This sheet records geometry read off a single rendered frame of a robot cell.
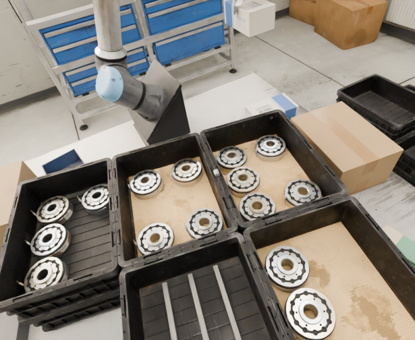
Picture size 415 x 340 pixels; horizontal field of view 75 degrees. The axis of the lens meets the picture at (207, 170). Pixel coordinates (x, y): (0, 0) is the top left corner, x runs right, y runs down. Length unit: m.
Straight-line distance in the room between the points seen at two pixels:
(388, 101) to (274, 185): 1.20
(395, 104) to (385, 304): 1.35
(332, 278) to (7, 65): 3.39
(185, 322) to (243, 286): 0.16
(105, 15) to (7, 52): 2.49
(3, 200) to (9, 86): 2.59
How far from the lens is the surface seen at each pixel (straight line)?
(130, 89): 1.07
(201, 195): 0.87
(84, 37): 2.58
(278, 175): 0.92
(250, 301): 0.72
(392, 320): 0.77
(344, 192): 0.78
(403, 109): 1.90
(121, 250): 0.72
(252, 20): 1.21
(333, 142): 1.01
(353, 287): 0.77
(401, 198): 1.13
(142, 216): 0.88
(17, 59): 3.54
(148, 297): 0.76
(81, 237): 0.92
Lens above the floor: 1.52
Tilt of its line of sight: 48 degrees down
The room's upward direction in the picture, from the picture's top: 10 degrees counter-clockwise
